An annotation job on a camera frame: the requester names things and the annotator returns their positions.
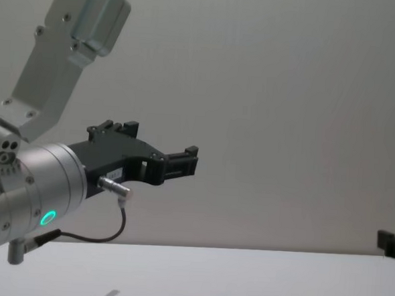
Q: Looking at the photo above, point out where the white table cloth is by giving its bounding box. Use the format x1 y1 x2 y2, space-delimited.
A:
0 232 395 296

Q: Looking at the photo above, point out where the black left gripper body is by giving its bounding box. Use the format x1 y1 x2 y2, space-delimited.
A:
64 133 167 206

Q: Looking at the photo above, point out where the white curtain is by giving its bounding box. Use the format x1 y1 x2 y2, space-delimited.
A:
0 0 395 265

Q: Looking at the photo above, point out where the thin dark gripper cable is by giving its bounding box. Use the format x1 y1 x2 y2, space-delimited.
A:
23 173 136 257

